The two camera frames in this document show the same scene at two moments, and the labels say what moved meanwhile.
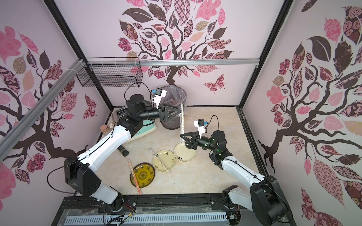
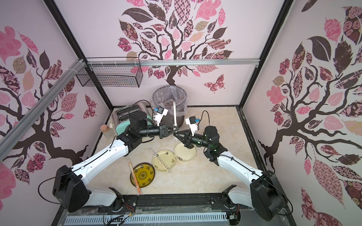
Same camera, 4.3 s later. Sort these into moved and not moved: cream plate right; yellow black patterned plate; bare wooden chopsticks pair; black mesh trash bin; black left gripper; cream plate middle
Moved: bare wooden chopsticks pair; black left gripper
Not moved: cream plate right; black mesh trash bin; cream plate middle; yellow black patterned plate
